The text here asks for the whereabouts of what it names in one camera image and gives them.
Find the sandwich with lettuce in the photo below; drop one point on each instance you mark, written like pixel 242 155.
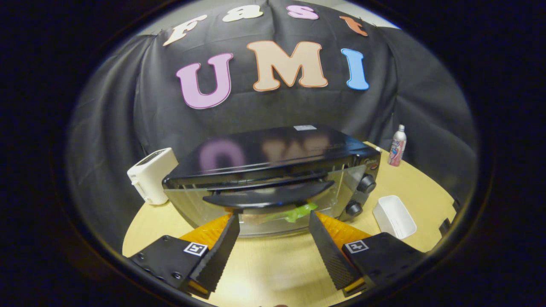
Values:
pixel 294 212

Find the white bread toaster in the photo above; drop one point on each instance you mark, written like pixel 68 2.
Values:
pixel 151 177

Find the pink label drink bottle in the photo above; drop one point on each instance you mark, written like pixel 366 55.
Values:
pixel 397 149

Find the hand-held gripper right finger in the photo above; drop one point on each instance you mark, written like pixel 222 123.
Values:
pixel 328 251

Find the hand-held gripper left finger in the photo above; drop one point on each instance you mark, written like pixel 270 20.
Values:
pixel 221 251

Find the black table clamp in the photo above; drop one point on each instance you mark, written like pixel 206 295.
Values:
pixel 445 226

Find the white rectangular tray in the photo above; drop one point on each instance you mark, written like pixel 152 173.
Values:
pixel 394 215

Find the black toaster oven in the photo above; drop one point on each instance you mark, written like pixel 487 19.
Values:
pixel 273 153

